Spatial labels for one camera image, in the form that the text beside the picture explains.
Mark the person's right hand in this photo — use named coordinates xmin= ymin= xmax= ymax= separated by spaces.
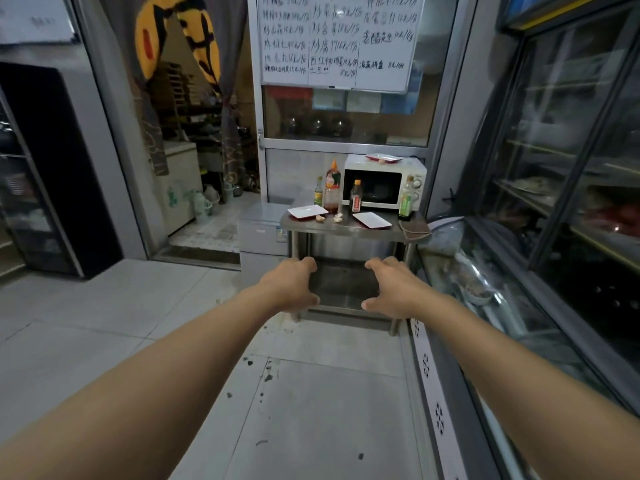
xmin=361 ymin=256 xmax=432 ymax=321

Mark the person's left hand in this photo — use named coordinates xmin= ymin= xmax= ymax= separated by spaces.
xmin=257 ymin=256 xmax=321 ymax=315

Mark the plain white rectangular plate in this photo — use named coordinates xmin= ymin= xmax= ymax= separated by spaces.
xmin=352 ymin=211 xmax=393 ymax=230

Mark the white plate orange print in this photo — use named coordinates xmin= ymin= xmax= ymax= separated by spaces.
xmin=287 ymin=204 xmax=329 ymax=220

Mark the clear bottle green label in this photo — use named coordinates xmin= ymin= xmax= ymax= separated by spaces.
xmin=398 ymin=175 xmax=416 ymax=221

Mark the large ketchup bottle orange cap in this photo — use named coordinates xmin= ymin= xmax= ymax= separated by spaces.
xmin=323 ymin=159 xmax=343 ymax=215

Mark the white microwave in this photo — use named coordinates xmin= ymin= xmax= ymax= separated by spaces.
xmin=342 ymin=154 xmax=428 ymax=211

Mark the person's left forearm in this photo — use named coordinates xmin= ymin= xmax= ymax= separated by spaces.
xmin=0 ymin=284 xmax=281 ymax=480

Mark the person's right forearm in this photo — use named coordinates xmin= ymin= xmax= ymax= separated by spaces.
xmin=411 ymin=294 xmax=640 ymax=480

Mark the low grey cabinet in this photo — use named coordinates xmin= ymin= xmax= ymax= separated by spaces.
xmin=237 ymin=202 xmax=291 ymax=288

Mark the brown cloth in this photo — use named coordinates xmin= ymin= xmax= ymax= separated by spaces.
xmin=398 ymin=219 xmax=432 ymax=241

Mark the stainless steel table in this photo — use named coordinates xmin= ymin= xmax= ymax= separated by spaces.
xmin=279 ymin=207 xmax=431 ymax=337

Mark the pale green kettle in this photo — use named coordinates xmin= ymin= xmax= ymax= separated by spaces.
xmin=192 ymin=191 xmax=213 ymax=225

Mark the white cabinet green print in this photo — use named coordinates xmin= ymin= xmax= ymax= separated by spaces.
xmin=152 ymin=141 xmax=203 ymax=237

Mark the blue bordered poster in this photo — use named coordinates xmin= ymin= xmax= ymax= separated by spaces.
xmin=312 ymin=89 xmax=347 ymax=111

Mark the white paper notice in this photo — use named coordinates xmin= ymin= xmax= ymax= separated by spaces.
xmin=346 ymin=90 xmax=382 ymax=114

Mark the whiteboard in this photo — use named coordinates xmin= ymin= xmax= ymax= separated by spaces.
xmin=255 ymin=0 xmax=427 ymax=94

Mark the black upright refrigerator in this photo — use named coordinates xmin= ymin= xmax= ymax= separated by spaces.
xmin=0 ymin=62 xmax=123 ymax=279

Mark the glass window aluminium frame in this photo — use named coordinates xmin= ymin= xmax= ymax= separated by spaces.
xmin=248 ymin=0 xmax=479 ymax=158

